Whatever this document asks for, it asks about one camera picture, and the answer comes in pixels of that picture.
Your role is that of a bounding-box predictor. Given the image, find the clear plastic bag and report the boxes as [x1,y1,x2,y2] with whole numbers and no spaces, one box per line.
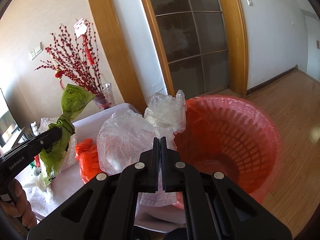
[97,90,187,174]

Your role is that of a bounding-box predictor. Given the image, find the light green paw-print bag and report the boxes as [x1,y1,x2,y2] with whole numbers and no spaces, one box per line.
[39,84,95,187]

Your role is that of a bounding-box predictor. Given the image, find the red plastic trash basket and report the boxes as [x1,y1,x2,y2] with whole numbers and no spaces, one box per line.
[175,95,283,203]

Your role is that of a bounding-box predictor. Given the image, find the person left hand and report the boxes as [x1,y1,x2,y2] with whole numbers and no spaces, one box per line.
[1,179,37,229]

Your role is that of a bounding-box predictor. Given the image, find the television screen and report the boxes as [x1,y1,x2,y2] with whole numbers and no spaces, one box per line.
[0,87,21,148]

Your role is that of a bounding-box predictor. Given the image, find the orange plastic bag right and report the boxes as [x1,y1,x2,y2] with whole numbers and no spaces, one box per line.
[75,138,102,184]

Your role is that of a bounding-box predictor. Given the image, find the clear glass vase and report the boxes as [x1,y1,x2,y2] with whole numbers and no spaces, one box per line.
[93,83,116,111]

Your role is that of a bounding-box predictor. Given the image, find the red berry branches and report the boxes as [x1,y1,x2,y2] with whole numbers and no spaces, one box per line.
[36,18,103,95]

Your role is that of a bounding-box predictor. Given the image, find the glass panel door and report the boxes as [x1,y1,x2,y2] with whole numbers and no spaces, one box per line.
[151,0,229,99]

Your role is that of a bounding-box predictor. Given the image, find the wall switch and socket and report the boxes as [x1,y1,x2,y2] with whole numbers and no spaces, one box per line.
[30,42,43,60]

